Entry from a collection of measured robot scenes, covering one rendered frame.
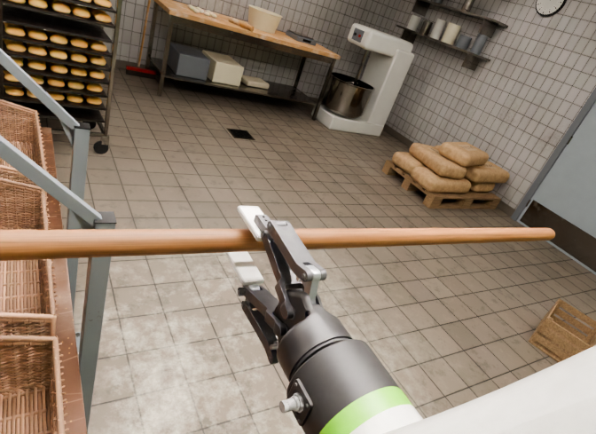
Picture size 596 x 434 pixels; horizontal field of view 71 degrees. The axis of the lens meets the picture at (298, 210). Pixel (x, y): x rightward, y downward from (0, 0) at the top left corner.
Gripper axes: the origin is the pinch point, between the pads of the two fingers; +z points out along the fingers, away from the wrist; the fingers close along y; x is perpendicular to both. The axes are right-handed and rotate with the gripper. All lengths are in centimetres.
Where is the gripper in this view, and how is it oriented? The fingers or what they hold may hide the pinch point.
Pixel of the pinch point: (248, 242)
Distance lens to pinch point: 55.1
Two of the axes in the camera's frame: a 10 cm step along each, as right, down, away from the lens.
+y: -3.1, 8.4, 4.5
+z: -4.5, -5.5, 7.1
